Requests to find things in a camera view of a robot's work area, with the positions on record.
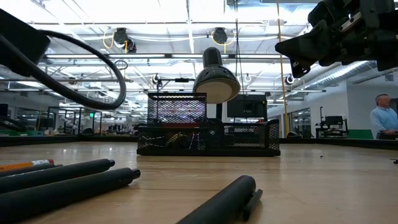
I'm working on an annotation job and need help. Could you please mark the black pen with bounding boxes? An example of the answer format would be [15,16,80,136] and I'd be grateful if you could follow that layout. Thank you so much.
[0,167,142,223]
[175,174,264,224]
[0,158,116,194]
[0,163,64,179]

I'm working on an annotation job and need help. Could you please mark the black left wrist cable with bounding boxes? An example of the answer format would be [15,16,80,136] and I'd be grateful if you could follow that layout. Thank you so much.
[0,29,127,111]

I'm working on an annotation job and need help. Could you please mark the orange pencil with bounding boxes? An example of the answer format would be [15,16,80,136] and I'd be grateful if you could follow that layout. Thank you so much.
[0,159,55,172]

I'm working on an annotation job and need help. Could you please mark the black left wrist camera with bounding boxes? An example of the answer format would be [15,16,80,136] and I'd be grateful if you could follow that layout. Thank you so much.
[0,8,52,78]

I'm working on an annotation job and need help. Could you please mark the black aluminium table frame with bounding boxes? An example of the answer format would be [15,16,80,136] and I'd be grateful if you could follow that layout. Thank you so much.
[0,134,398,151]

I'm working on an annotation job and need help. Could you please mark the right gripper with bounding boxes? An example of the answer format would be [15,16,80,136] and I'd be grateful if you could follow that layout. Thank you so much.
[274,0,398,79]

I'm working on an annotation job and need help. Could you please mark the black binder clip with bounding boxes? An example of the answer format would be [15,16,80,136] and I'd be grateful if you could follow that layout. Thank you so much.
[140,134,165,149]
[188,131,203,151]

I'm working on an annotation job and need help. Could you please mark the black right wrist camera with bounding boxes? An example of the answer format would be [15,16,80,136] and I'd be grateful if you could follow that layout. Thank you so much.
[307,0,355,23]

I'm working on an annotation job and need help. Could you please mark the green panel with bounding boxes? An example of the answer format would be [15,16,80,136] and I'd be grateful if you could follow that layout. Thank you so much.
[347,129,374,140]

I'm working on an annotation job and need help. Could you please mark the black mesh desk organizer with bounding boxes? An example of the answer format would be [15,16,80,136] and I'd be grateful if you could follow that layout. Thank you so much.
[136,91,282,157]

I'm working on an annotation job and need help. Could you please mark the yellow power cable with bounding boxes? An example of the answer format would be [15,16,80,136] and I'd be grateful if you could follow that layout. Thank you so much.
[275,2,289,119]

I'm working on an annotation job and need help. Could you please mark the black workstation with monitor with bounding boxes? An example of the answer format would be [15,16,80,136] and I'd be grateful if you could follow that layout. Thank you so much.
[315,106,349,139]

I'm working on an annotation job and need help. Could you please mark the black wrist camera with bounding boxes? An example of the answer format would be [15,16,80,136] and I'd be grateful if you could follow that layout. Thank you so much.
[307,0,355,23]
[0,8,52,78]

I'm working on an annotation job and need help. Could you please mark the black cable reel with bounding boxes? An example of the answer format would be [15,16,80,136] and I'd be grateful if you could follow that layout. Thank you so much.
[212,27,229,45]
[112,27,129,45]

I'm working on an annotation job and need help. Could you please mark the person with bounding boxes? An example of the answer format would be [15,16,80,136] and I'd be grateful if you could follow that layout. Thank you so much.
[369,93,398,140]

